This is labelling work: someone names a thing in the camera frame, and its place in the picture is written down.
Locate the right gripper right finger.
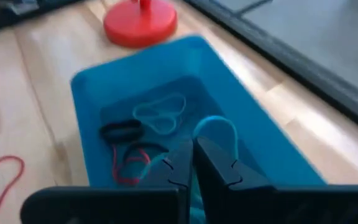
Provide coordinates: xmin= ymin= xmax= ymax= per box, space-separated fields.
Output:
xmin=196 ymin=136 xmax=358 ymax=224

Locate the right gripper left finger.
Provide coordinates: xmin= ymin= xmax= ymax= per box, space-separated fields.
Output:
xmin=20 ymin=139 xmax=194 ymax=224

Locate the red rubber band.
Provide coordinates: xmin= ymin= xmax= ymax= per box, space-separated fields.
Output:
xmin=0 ymin=155 xmax=25 ymax=224
xmin=111 ymin=145 xmax=152 ymax=185

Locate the teal rubber band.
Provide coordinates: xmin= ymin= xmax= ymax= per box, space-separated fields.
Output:
xmin=138 ymin=115 xmax=240 ymax=187
xmin=132 ymin=92 xmax=187 ymax=136

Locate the small wide black rubber band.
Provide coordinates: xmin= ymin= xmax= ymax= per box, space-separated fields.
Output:
xmin=99 ymin=119 xmax=145 ymax=145

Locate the blue plastic bin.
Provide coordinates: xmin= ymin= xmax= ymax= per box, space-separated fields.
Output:
xmin=69 ymin=34 xmax=328 ymax=224

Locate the red desk lamp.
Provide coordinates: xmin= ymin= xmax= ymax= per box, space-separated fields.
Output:
xmin=103 ymin=0 xmax=178 ymax=49

